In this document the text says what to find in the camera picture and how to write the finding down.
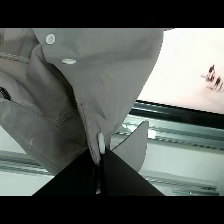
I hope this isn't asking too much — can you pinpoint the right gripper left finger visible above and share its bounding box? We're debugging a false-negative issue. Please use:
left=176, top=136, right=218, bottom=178
left=32, top=148, right=98, bottom=197

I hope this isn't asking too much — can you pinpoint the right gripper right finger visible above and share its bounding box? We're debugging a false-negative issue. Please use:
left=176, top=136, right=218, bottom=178
left=99, top=146, right=165, bottom=197

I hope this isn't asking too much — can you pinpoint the grey shirt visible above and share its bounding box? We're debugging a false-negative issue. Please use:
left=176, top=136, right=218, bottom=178
left=0, top=28, right=165, bottom=177

